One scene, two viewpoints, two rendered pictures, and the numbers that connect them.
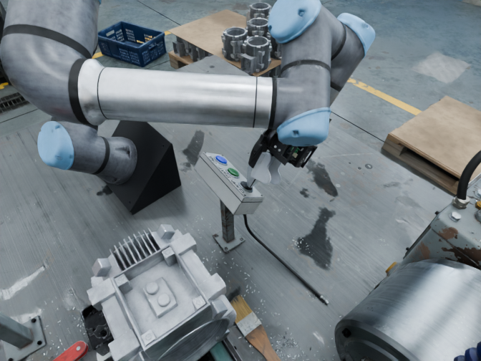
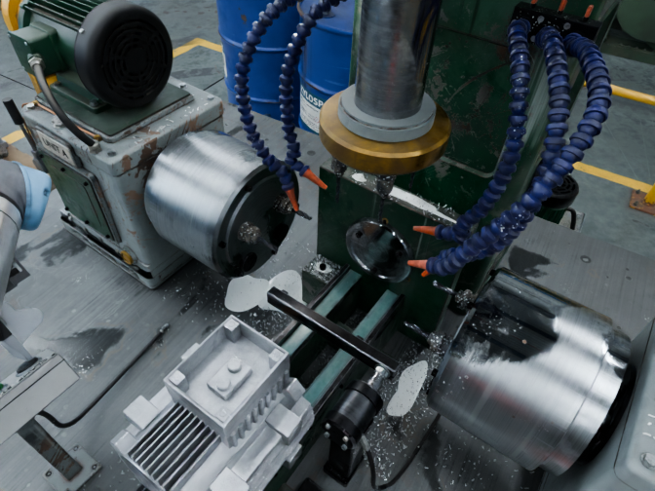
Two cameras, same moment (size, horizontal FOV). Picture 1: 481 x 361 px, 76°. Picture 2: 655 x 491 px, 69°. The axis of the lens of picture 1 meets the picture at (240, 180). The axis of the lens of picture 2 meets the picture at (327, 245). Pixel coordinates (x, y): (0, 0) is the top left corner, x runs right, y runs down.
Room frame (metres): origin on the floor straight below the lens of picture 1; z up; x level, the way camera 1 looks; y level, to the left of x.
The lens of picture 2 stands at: (0.17, 0.43, 1.68)
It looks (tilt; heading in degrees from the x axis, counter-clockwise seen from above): 47 degrees down; 249
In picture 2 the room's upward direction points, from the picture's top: 3 degrees clockwise
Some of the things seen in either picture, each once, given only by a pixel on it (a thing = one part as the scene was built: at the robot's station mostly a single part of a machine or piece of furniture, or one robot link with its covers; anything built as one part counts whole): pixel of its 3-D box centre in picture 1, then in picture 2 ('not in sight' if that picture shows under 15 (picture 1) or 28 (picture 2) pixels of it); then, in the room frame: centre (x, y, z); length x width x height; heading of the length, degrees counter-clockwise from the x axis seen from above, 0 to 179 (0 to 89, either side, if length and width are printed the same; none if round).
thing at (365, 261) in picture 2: not in sight; (377, 252); (-0.14, -0.11, 1.01); 0.15 x 0.02 x 0.15; 126
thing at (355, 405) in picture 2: not in sight; (421, 368); (-0.15, 0.10, 0.92); 0.45 x 0.13 x 0.24; 36
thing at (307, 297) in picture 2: not in sight; (322, 283); (-0.06, -0.19, 0.86); 0.07 x 0.06 x 0.12; 126
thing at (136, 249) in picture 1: (163, 301); (217, 434); (0.21, 0.14, 1.01); 0.20 x 0.19 x 0.19; 36
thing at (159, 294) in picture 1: (163, 299); (230, 379); (0.17, 0.12, 1.11); 0.12 x 0.11 x 0.07; 36
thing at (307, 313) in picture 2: not in sight; (328, 331); (0.01, 0.03, 1.01); 0.26 x 0.04 x 0.03; 126
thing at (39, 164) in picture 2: not in sight; (45, 136); (0.45, -0.60, 1.07); 0.08 x 0.07 x 0.20; 36
